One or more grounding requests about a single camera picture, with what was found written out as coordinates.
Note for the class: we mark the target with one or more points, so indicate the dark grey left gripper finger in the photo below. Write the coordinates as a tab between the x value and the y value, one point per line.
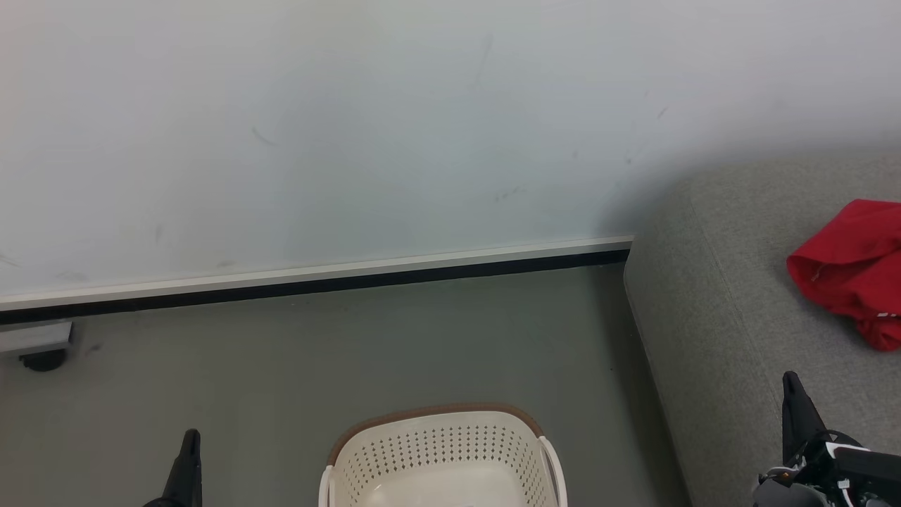
184	468

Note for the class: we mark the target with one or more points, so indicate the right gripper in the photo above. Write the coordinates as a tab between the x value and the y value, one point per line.
823	479

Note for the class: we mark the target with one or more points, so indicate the red clothing item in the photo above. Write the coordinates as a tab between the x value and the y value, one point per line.
855	267

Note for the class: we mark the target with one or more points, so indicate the white laundry basket brown rim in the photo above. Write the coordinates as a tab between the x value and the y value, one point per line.
443	451

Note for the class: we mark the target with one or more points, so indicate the grey fabric sofa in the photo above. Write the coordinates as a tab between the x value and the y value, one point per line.
732	317

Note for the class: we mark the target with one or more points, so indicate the grey furniture leg with caster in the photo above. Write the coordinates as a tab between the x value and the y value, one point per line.
35	341

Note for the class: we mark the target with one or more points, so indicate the white and black baseboard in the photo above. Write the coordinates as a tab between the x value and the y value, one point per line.
317	278

